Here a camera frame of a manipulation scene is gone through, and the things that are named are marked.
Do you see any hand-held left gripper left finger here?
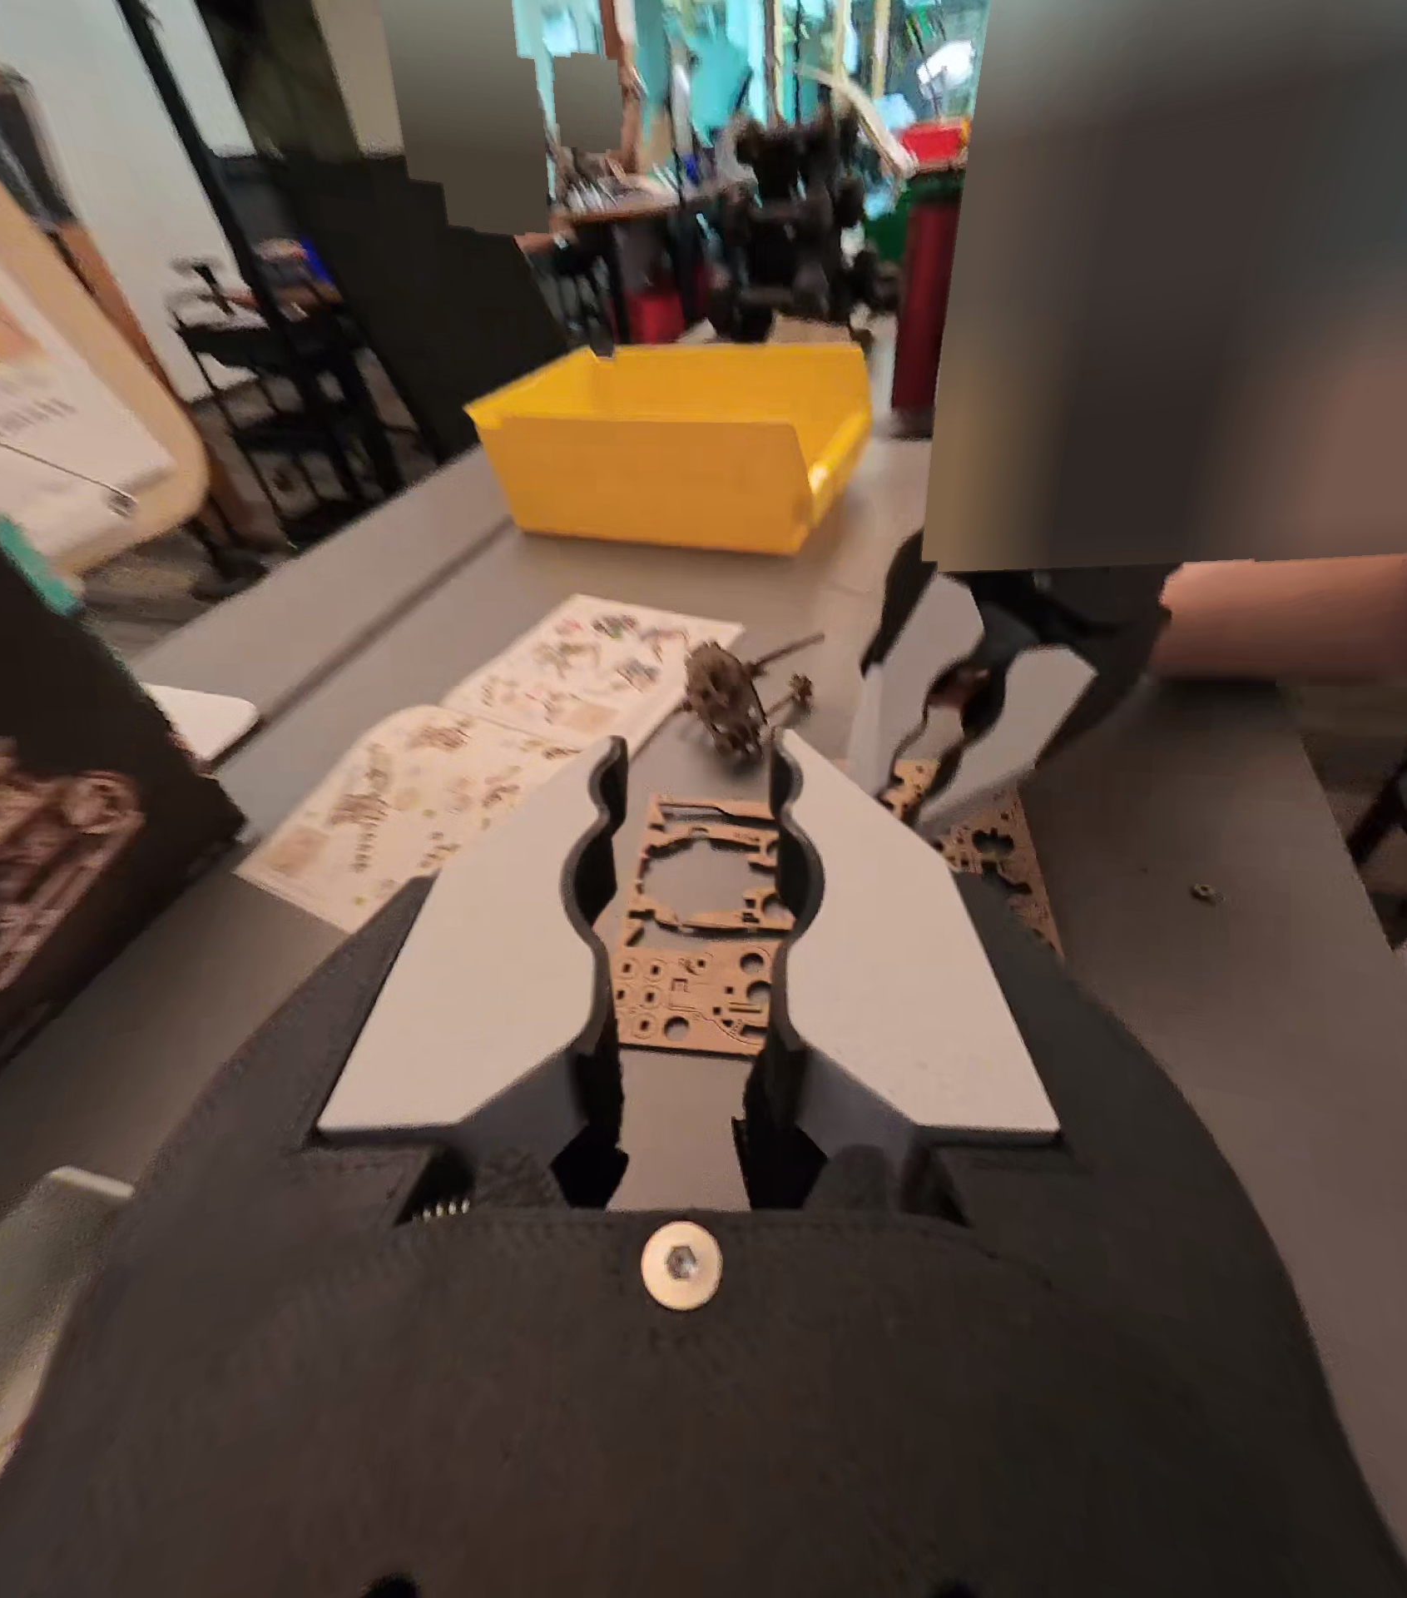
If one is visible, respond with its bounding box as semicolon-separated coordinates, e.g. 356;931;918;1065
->
315;734;631;1209

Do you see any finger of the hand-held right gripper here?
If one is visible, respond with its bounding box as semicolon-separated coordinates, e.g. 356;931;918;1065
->
850;534;990;791
910;643;1105;839

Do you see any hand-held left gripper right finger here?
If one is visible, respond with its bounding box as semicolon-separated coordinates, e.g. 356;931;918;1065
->
735;726;1061;1209

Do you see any person's right forearm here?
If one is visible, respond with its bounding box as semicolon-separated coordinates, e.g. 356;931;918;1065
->
1150;548;1407;684

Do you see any wooden parts sheet with gears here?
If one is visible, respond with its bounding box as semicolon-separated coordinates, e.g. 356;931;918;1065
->
877;754;1068;959

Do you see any dark wooden gear model assembly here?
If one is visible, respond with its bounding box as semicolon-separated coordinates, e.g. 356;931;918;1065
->
679;631;829;764

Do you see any dark model kit box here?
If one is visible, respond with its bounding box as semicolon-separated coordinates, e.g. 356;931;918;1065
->
0;516;251;1134

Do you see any illustrated instruction booklet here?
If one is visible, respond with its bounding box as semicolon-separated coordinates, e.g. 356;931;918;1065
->
240;591;745;934

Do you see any yellow plastic bin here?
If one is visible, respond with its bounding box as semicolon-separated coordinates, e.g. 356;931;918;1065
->
464;338;875;559

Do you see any white card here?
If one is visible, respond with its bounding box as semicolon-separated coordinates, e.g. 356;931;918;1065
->
140;683;265;768

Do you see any black dumbbell rack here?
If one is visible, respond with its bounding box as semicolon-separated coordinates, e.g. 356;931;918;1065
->
701;110;882;341

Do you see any black shelf rack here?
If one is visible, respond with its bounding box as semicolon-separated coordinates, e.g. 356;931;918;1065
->
170;241;426;559

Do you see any white printed sign board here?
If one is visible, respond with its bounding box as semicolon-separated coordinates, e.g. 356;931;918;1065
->
0;68;213;571

